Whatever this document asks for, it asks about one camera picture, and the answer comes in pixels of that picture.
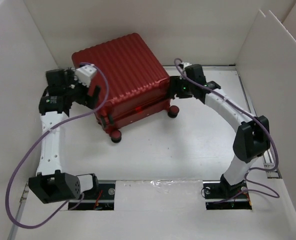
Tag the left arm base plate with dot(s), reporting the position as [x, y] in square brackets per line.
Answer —
[101, 200]

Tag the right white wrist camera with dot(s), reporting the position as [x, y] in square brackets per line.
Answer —
[184, 65]

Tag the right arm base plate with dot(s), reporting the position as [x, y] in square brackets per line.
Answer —
[217, 199]

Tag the white foam board panel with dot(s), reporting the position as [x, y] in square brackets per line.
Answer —
[267, 66]

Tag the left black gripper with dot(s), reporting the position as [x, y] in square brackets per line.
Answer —
[87, 99]

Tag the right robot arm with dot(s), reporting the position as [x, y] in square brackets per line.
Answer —
[252, 134]

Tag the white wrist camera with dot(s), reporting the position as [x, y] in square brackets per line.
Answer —
[184, 65]
[85, 74]

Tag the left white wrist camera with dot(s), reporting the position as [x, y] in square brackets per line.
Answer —
[85, 74]

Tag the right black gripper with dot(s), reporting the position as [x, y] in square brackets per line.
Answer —
[176, 81]

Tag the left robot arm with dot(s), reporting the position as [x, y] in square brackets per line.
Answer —
[64, 87]

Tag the red suitcase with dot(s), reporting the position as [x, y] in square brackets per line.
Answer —
[132, 80]

